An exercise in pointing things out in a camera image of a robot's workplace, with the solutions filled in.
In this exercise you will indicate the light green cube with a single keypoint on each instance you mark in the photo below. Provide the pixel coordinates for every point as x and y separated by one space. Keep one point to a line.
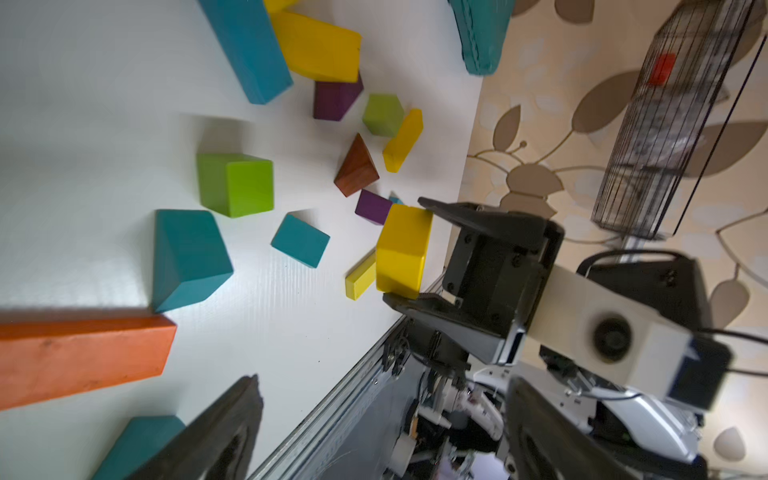
383 115
235 185

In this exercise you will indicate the teal triangle block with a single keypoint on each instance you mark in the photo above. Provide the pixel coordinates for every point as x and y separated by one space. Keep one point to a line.
300 241
142 438

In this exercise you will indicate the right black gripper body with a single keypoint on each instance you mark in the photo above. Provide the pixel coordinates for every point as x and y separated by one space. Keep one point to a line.
497 276

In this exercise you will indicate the purple triangle block upper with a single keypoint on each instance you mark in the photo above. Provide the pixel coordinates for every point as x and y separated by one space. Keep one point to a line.
332 100

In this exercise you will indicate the brown wooden block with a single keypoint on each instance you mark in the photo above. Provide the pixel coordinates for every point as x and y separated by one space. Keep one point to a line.
357 170

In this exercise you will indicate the light green cube centre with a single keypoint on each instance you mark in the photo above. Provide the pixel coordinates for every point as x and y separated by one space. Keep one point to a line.
235 185

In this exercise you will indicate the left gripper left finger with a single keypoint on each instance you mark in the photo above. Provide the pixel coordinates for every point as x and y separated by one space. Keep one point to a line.
218 444

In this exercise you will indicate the right wire basket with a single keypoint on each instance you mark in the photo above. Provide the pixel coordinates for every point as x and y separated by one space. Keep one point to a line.
665 135

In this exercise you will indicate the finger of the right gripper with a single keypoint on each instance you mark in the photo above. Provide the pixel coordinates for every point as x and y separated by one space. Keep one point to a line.
487 222
439 314

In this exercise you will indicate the purple triangle block lower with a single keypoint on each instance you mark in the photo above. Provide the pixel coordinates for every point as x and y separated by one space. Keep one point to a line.
372 207

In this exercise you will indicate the yellow triangle block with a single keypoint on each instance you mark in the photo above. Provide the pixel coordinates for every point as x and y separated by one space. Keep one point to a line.
401 251

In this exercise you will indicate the light green cube right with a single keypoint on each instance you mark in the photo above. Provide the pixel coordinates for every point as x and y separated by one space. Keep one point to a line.
383 115

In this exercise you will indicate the long yellow block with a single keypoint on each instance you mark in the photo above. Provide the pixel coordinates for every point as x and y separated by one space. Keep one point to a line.
400 146
361 277
317 50

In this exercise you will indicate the purple triangle block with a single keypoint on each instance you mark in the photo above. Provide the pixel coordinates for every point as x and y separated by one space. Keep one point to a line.
332 100
372 207

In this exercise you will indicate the orange long block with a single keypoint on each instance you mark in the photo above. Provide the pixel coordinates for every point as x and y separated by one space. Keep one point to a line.
42 361

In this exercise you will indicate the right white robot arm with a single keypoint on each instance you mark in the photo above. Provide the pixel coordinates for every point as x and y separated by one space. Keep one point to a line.
667 281

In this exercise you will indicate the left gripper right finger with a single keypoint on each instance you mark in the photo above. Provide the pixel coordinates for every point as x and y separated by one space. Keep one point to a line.
546 445

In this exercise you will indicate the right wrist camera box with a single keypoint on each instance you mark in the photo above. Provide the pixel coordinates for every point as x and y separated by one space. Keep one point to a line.
583 327

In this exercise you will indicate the long teal block upper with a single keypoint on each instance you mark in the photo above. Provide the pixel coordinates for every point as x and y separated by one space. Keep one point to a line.
245 33

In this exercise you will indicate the green plastic tool case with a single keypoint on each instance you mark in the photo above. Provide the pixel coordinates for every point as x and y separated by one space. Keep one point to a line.
482 26

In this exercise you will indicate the small teal cube block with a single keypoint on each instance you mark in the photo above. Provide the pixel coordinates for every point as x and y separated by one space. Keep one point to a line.
190 259

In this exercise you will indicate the small yellow cube block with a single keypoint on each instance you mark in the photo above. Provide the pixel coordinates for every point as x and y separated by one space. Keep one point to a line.
273 6

